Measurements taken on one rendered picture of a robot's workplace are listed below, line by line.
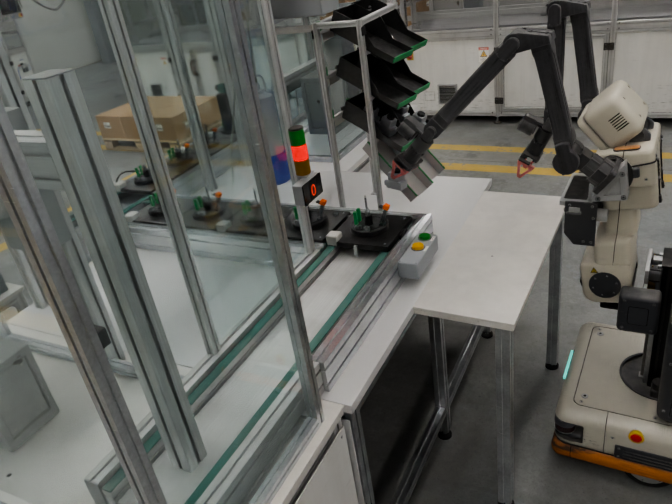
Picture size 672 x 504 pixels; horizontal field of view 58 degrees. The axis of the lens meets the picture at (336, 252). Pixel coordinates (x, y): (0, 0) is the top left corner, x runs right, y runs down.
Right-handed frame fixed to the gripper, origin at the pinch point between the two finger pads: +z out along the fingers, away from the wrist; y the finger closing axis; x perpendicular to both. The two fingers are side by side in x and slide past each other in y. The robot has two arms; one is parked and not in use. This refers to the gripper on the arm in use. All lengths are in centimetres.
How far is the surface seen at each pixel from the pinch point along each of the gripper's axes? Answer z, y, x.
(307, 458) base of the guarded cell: 3, 99, 50
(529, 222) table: -6, -33, 44
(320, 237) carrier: 25.4, 25.1, -1.3
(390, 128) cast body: -4.1, -11.4, -15.8
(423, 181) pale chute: 8.2, -21.2, 5.2
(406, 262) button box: 1.7, 26.3, 27.4
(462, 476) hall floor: 64, 16, 101
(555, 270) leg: 14, -56, 67
